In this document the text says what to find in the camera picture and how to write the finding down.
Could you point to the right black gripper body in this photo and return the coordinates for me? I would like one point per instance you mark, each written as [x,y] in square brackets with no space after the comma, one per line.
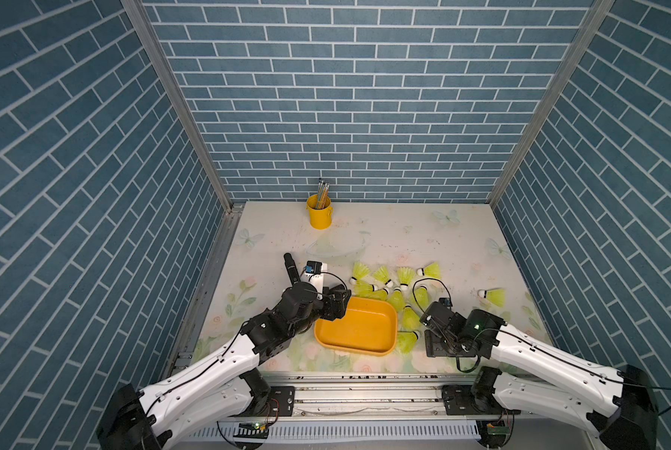
[440,345]

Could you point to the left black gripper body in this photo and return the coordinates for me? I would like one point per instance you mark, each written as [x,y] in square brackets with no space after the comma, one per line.
[327,312]

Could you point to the yellow shuttlecock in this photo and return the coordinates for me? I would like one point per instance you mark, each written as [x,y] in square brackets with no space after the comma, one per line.
[496,297]
[359,272]
[397,299]
[421,297]
[367,290]
[383,276]
[406,341]
[410,320]
[431,271]
[406,277]

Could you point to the yellow shuttlecock bottom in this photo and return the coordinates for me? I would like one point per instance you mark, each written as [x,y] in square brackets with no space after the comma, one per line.
[406,341]

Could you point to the yellow plastic storage box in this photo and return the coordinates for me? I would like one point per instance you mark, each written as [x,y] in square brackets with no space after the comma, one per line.
[368,327]

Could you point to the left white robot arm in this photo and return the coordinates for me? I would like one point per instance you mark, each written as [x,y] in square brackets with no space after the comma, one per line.
[223,384]

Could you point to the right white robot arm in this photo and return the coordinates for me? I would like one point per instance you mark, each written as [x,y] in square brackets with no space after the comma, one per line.
[517,373]

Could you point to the black cylindrical marker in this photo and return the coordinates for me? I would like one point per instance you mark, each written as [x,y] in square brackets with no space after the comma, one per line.
[292,269]

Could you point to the yellow pen cup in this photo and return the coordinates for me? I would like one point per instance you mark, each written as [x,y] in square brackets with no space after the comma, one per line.
[320,212]

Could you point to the right circuit board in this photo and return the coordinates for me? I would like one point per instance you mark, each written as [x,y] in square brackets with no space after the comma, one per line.
[495,432]

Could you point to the circuit board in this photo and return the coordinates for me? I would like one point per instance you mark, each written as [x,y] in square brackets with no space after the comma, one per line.
[258,431]
[495,432]

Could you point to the pencils in cup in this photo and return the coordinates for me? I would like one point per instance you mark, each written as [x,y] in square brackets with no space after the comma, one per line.
[322,195]

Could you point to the white vent grille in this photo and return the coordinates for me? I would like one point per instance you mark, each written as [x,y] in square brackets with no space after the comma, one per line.
[323,432]

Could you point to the left circuit board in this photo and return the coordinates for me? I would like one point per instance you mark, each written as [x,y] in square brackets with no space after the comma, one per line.
[258,431]

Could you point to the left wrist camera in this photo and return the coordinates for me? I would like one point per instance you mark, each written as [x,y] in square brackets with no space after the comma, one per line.
[313,274]

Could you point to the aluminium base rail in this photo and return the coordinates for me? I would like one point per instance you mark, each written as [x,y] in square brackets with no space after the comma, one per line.
[401,396]

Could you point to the right metal corner post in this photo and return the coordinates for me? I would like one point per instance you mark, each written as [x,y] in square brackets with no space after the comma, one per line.
[592,21]

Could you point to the metal corner post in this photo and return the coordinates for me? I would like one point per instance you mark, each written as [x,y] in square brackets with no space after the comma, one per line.
[592,21]
[140,20]

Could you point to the left metal corner post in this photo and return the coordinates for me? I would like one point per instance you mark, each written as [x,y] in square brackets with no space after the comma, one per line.
[140,20]

